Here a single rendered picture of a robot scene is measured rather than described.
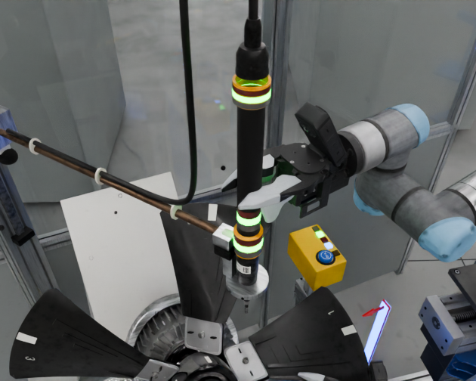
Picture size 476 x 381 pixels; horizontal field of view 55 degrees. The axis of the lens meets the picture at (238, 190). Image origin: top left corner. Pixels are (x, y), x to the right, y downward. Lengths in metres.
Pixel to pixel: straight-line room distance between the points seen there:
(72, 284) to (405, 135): 1.28
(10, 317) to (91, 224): 0.77
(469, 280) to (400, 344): 1.13
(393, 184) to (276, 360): 0.43
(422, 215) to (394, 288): 1.95
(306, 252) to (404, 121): 0.65
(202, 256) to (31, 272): 0.65
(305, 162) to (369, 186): 0.19
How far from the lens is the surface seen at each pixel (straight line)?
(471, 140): 4.00
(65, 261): 1.63
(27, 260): 1.39
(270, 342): 1.01
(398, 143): 0.74
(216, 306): 0.91
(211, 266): 0.90
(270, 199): 0.59
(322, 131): 0.60
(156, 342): 1.04
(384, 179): 0.79
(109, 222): 1.10
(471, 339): 1.41
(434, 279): 2.82
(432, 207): 0.76
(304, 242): 1.34
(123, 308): 1.13
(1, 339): 1.89
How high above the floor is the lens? 2.06
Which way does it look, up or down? 42 degrees down
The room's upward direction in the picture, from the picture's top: straight up
